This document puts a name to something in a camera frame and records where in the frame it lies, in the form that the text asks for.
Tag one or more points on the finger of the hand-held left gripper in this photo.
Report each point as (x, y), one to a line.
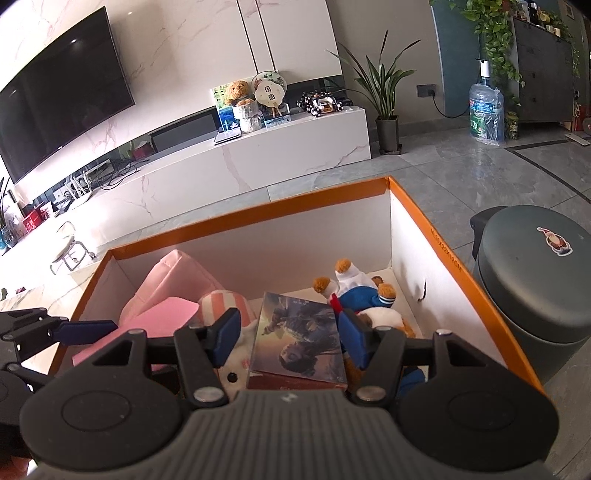
(27, 374)
(87, 331)

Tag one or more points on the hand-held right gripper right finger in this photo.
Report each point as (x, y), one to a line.
(354, 337)

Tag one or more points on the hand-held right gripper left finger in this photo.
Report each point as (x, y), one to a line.
(226, 334)

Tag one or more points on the pink case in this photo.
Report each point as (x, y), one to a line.
(157, 323)

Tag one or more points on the orange cardboard box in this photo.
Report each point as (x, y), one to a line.
(300, 240)

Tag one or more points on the white metal stool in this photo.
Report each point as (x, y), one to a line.
(67, 249)

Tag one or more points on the blue glass vase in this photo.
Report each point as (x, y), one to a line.
(7, 239)

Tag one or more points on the red gift box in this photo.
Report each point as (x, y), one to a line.
(34, 220)

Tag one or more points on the white router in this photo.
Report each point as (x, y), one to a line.
(77, 187)

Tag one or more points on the dark green trash bin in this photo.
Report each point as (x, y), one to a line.
(531, 300)

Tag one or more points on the red pot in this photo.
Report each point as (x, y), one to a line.
(141, 151)

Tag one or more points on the white marble TV cabinet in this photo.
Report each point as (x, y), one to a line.
(277, 152)

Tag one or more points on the grey laptop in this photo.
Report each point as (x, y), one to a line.
(227, 137)

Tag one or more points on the long-leaf potted plant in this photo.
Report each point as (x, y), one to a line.
(387, 134)

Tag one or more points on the small blue painting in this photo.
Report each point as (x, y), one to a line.
(225, 119)

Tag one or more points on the white wrapped flower pot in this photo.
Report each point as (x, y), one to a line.
(248, 117)

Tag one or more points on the black white toy car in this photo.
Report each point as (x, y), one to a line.
(323, 105)

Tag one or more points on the black television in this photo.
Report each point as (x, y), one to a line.
(60, 92)

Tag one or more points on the brown teddy bear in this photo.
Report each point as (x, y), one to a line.
(238, 90)

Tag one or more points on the round paper fan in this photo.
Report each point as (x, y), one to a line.
(270, 90)

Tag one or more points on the blue water jug with pump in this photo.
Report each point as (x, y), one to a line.
(485, 115)

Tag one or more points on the green tin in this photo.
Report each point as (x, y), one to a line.
(511, 125)

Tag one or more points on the white floor scale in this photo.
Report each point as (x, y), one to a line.
(579, 138)

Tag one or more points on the dark grey drawer cabinet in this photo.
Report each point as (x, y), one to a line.
(540, 69)

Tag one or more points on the trailing pothos plant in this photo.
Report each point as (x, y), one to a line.
(496, 32)

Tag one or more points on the grey wall socket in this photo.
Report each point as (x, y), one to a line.
(426, 90)

